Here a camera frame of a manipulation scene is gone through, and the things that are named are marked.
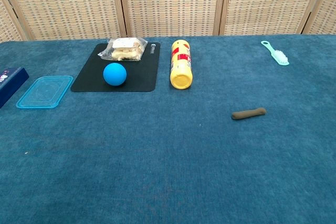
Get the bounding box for brown stick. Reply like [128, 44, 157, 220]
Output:
[231, 107, 267, 121]

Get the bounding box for yellow cylindrical can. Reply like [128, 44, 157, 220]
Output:
[170, 39, 194, 90]

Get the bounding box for black mouse pad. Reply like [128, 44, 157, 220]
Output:
[70, 42, 161, 93]

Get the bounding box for blue rubber ball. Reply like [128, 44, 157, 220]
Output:
[102, 62, 128, 87]

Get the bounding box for clear bag of snacks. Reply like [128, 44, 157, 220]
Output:
[97, 37, 149, 62]

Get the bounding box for woven folding screen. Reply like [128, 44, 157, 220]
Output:
[0, 0, 336, 41]

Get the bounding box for mint green brush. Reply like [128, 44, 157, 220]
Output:
[260, 40, 290, 67]

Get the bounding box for clear blue plastic lid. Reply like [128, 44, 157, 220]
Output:
[15, 75, 74, 109]

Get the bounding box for dark blue cardboard box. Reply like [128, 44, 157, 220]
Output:
[0, 67, 30, 109]

